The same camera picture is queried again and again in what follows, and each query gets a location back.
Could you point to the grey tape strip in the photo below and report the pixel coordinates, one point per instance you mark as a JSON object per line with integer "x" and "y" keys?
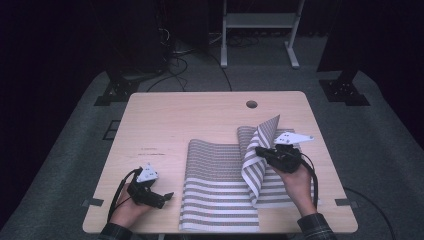
{"x": 345, "y": 202}
{"x": 93, "y": 202}

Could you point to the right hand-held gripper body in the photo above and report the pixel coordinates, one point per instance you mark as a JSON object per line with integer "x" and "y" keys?
{"x": 283, "y": 158}

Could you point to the white metal stand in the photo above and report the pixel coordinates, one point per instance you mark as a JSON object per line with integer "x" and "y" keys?
{"x": 260, "y": 20}

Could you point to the person's left hand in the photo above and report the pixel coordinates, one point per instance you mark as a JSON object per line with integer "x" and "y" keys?
{"x": 128, "y": 211}

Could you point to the black stand base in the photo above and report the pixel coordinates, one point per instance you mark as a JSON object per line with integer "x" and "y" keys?
{"x": 345, "y": 90}
{"x": 116, "y": 90}

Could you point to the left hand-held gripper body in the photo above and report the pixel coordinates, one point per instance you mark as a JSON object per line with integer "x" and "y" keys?
{"x": 143, "y": 186}

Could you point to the grey white striped placemat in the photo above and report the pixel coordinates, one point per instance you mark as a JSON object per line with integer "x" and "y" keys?
{"x": 216, "y": 196}
{"x": 256, "y": 173}

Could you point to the person's right hand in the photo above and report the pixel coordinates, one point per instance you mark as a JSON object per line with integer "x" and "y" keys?
{"x": 295, "y": 190}

